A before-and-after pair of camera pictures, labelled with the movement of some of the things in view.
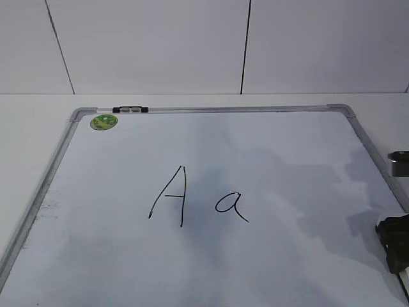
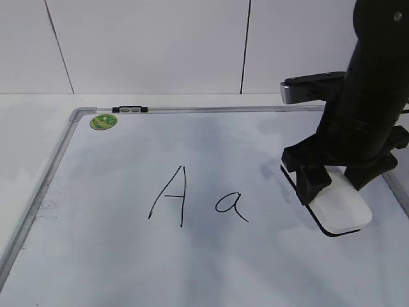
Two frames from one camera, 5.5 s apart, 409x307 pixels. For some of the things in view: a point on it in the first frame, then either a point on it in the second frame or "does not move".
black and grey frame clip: (130, 109) does not move
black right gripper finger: (394, 232) to (360, 121)
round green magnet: (103, 122) does not move
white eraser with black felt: (393, 231) to (339, 208)
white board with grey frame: (209, 206) does not move
